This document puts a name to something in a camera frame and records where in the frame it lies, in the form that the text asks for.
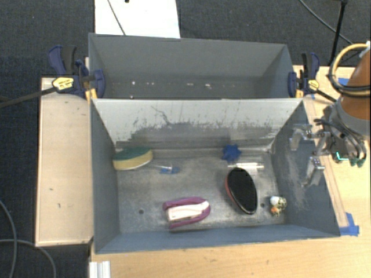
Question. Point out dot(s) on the black and red oval brush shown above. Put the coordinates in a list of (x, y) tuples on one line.
[(242, 190)]

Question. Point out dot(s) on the blue star-shaped toy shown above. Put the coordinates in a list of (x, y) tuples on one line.
[(231, 152)]

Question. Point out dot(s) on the small blue and clear plug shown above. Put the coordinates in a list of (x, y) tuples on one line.
[(168, 170)]

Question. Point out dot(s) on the pale wood flat board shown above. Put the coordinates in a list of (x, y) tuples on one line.
[(63, 161)]

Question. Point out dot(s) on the purple and white stapler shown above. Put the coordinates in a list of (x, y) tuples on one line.
[(187, 212)]

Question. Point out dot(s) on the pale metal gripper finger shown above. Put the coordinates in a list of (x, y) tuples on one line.
[(300, 135), (313, 172)]

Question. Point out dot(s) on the green and yellow round sponge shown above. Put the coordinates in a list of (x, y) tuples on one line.
[(131, 158)]

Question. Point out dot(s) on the grey metal bin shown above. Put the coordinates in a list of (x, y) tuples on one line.
[(188, 184)]

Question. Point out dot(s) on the small white and orange toy figure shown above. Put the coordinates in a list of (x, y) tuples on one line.
[(278, 206)]

